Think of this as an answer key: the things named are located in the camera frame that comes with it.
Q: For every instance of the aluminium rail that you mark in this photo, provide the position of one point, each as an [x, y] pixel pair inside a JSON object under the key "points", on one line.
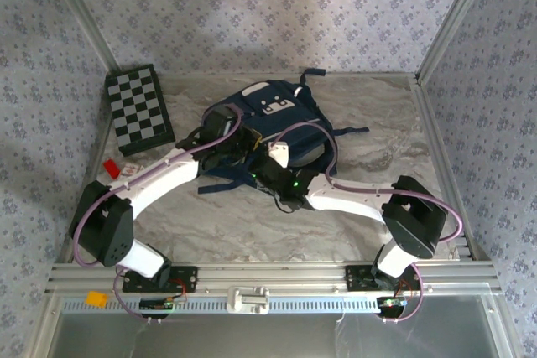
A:
{"points": [[272, 276], [430, 123], [377, 76], [97, 148]]}

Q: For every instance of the playing card box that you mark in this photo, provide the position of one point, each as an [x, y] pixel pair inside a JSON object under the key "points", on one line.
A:
{"points": [[131, 168]]}

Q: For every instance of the white plastic latch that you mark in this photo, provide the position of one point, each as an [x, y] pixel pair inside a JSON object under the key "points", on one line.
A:
{"points": [[247, 300]]}

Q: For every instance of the aluminium left side rail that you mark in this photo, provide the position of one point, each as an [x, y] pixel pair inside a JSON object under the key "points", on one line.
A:
{"points": [[97, 148]]}

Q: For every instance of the aluminium right corner post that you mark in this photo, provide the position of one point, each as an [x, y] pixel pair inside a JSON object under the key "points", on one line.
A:
{"points": [[453, 18]]}

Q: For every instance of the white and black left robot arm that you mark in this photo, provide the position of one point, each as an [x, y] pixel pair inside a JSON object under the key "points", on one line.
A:
{"points": [[159, 182]]}

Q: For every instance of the aluminium back rail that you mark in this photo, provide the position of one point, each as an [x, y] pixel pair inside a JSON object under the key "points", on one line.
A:
{"points": [[377, 76]]}

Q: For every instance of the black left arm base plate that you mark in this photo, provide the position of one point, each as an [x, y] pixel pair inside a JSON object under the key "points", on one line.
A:
{"points": [[189, 278]]}

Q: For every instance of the black grey chessboard box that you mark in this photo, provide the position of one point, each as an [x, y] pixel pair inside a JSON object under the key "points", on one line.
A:
{"points": [[134, 106]]}

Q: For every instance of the navy blue backpack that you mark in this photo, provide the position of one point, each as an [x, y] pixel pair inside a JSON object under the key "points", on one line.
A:
{"points": [[285, 123]]}

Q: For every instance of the aluminium front rail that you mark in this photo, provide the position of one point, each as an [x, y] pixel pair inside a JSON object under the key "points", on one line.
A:
{"points": [[272, 276]]}

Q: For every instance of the grey metal panel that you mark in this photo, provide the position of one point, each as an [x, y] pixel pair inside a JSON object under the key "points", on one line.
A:
{"points": [[268, 337]]}

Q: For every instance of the right circuit board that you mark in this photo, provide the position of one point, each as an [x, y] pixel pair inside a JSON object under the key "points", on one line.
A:
{"points": [[391, 302]]}

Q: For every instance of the aluminium right side rail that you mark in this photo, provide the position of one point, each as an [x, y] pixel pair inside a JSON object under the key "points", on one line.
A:
{"points": [[430, 123]]}

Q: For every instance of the circuit board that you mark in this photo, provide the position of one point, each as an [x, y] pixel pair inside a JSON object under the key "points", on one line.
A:
{"points": [[156, 303], [391, 302]]}

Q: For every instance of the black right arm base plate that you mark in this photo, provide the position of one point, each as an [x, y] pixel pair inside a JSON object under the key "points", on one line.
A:
{"points": [[356, 277]]}

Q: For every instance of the left circuit board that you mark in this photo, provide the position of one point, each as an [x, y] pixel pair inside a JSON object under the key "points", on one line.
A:
{"points": [[156, 303]]}

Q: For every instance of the orange block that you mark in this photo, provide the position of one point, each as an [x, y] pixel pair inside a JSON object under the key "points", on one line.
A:
{"points": [[96, 299]]}

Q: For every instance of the aluminium corner post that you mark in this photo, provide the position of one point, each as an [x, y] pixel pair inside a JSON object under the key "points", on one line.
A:
{"points": [[453, 18], [84, 18]]}

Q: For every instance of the aluminium left corner post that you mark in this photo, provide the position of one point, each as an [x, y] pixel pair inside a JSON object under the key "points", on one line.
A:
{"points": [[84, 18]]}

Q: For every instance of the small red block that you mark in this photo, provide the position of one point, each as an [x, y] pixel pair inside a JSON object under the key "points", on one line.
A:
{"points": [[111, 168]]}

